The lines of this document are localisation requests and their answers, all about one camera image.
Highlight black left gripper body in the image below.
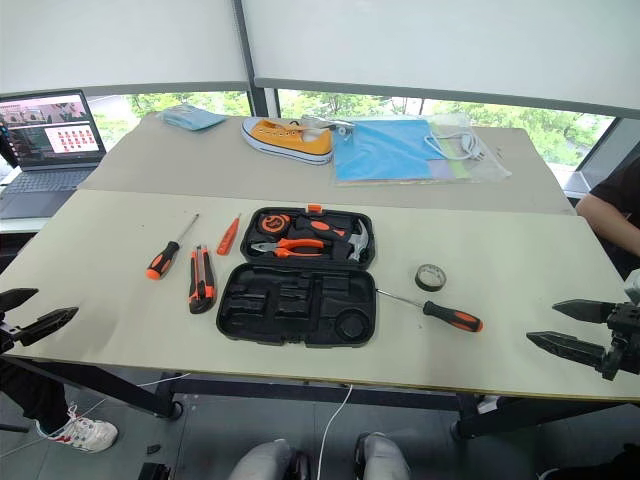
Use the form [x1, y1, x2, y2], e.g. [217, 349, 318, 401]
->
[0, 309, 22, 354]

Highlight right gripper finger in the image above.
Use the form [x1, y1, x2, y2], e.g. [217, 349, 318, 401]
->
[526, 331, 609, 372]
[552, 298, 613, 324]

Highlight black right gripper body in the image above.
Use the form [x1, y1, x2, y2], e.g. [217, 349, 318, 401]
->
[601, 301, 640, 383]

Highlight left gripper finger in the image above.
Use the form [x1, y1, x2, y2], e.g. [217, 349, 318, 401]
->
[19, 306, 80, 348]
[0, 287, 40, 313]

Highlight black tool case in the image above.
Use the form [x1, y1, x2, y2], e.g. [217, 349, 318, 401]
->
[215, 203, 378, 350]

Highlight dark trouser leg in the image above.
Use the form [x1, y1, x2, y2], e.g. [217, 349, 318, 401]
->
[0, 357, 69, 427]

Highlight person in dark shirt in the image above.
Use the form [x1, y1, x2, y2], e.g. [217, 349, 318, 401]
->
[574, 156, 640, 282]

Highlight white sneaker with red marks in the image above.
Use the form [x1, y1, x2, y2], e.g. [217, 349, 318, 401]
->
[35, 403, 120, 454]

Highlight screwdriver with black shaft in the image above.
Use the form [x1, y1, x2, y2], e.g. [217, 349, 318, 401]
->
[375, 288, 485, 334]

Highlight screwdriver with long silver shaft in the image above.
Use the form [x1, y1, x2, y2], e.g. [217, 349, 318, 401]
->
[145, 212, 202, 281]

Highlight black orange utility knife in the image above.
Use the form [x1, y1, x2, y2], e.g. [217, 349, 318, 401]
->
[187, 244, 218, 316]

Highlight black electrical tape roll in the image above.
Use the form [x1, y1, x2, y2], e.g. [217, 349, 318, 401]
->
[414, 262, 448, 293]

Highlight open laptop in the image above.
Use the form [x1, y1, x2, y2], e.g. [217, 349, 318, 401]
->
[0, 89, 108, 221]

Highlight clear plastic bag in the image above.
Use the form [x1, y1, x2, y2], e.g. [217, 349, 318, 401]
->
[331, 113, 513, 188]

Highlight orange voltage tester pen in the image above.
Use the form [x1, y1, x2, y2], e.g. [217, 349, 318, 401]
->
[215, 212, 243, 257]

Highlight grey rounded shape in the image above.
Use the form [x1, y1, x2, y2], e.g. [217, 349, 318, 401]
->
[227, 438, 294, 480]
[354, 431, 412, 480]

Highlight orange black tape measure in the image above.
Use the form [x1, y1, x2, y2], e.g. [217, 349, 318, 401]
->
[258, 212, 292, 237]

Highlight light blue cloth packet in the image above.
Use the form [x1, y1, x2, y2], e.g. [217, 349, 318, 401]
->
[158, 103, 228, 133]

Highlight white roller blind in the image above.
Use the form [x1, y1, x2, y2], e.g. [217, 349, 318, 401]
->
[0, 0, 252, 97]
[239, 0, 640, 120]

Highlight yellow canvas sneaker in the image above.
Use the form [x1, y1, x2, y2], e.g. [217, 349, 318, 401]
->
[240, 116, 335, 167]

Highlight black table frame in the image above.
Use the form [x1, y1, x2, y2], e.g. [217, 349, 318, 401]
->
[0, 353, 640, 442]

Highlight thin white cable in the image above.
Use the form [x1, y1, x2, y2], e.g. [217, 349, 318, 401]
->
[136, 371, 192, 389]

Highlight white coiled cable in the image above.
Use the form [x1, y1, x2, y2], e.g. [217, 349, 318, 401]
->
[424, 132, 489, 163]

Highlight white hanging cable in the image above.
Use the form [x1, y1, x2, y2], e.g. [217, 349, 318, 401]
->
[316, 383, 354, 480]

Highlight orange handled pliers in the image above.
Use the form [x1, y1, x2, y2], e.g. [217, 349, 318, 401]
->
[249, 237, 327, 260]

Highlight claw hammer black orange handle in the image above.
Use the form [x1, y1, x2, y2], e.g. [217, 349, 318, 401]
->
[291, 215, 374, 264]

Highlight dark window frame post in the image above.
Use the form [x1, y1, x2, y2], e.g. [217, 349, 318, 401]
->
[233, 0, 281, 119]

